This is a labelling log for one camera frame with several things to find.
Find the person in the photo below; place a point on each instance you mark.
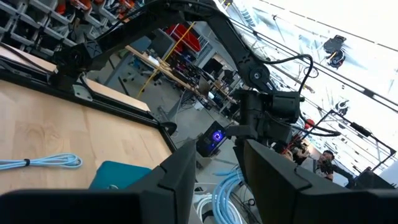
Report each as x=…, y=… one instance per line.
x=323, y=168

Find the red storage bins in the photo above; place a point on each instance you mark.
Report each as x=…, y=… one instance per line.
x=183, y=37

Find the teal plastic bin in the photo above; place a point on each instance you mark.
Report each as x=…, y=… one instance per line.
x=118, y=174

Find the shelf with storage bins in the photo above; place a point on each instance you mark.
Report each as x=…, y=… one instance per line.
x=31, y=18

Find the black computer tower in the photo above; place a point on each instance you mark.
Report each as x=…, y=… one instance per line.
x=214, y=137

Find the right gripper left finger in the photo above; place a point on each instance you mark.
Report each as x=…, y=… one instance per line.
x=168, y=193

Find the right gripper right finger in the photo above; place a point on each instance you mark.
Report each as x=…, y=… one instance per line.
x=280, y=193

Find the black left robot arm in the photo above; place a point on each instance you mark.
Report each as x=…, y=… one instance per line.
x=227, y=34

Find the red ball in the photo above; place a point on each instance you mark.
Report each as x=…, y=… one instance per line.
x=310, y=124

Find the black background rig frame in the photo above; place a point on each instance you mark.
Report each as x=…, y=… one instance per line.
x=360, y=129

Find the wooden workbench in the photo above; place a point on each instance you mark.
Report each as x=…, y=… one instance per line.
x=161, y=70

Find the black aluminium table frame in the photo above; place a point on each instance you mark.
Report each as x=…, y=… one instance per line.
x=109, y=107

